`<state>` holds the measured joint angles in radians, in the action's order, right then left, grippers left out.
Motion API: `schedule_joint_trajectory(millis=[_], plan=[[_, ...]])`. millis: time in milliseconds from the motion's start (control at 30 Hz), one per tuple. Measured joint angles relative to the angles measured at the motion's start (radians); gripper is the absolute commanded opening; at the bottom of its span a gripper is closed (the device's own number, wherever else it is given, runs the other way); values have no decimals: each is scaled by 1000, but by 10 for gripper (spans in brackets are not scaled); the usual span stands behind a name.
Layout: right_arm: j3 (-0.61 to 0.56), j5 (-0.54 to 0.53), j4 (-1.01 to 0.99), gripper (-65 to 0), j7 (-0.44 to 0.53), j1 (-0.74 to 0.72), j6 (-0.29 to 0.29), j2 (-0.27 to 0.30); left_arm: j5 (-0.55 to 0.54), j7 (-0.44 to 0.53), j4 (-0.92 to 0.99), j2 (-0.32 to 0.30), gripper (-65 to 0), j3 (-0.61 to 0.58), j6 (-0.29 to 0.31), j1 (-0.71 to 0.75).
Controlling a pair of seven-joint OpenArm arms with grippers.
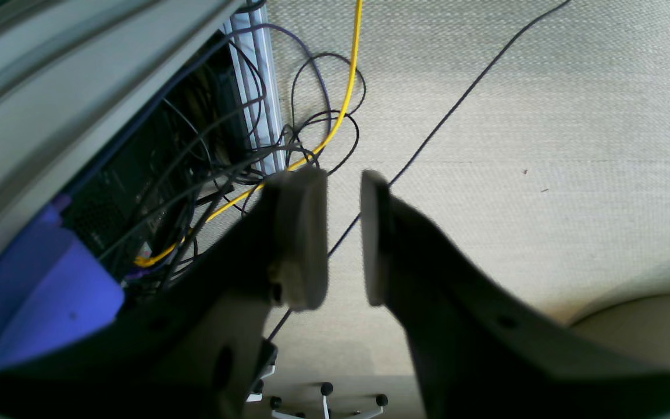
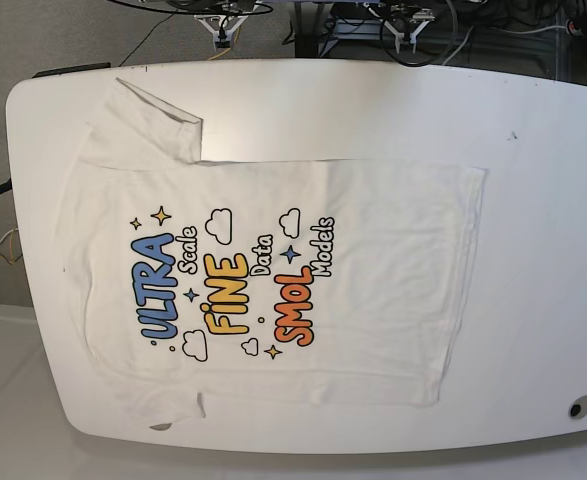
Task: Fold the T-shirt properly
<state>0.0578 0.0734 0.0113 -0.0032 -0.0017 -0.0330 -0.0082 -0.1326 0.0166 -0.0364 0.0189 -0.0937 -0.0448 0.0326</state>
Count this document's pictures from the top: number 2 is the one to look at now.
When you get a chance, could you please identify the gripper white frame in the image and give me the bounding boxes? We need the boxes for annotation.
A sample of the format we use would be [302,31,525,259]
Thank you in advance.
[381,18,434,54]
[195,15,247,48]

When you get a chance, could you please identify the black aluminium frame rack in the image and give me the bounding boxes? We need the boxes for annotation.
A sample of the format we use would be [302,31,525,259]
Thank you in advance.
[285,1,567,68]

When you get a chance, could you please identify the black table grommet right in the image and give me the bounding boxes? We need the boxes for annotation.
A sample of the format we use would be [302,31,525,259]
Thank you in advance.
[568,395,587,420]

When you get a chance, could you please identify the white printed T-shirt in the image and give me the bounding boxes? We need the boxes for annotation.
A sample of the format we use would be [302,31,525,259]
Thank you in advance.
[55,79,487,427]

